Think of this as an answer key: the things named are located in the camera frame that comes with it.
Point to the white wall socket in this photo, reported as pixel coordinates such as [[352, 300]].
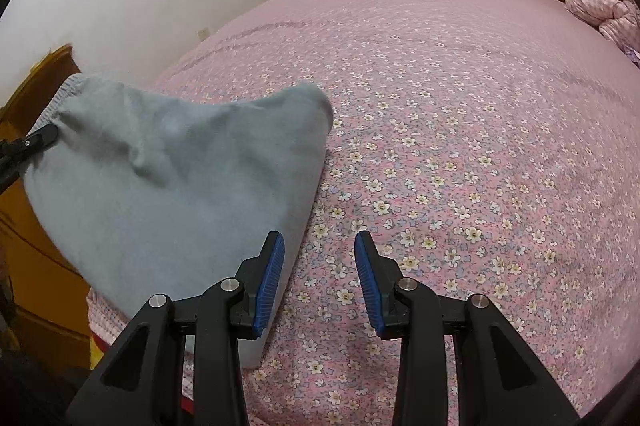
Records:
[[203, 34]]

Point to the pink quilted blanket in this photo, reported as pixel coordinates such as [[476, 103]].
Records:
[[600, 1]]

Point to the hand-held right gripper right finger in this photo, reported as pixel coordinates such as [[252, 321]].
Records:
[[372, 286]]

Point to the purple ruffled pillow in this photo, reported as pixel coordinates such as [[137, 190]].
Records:
[[634, 57]]

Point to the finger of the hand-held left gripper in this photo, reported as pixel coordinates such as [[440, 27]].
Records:
[[42, 135]]

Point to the grey pants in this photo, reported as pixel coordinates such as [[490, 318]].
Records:
[[175, 186]]

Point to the pink floral bed sheet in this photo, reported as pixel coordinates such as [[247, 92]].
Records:
[[450, 131]]

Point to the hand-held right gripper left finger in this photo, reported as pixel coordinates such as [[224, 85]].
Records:
[[267, 286]]

